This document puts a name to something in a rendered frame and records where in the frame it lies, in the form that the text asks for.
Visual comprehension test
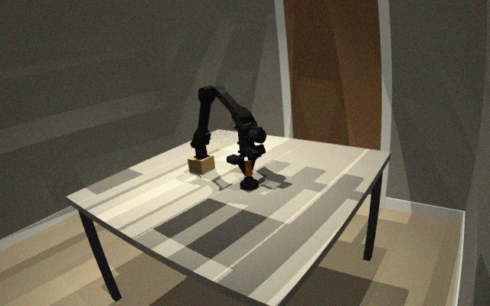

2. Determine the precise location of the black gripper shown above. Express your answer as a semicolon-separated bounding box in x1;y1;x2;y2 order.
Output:
227;141;256;174

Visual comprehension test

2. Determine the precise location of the orange tapered knob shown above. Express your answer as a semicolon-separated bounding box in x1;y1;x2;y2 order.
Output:
244;161;253;176

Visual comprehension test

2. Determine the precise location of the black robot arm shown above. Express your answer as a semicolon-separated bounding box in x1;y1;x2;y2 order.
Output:
190;86;266;160

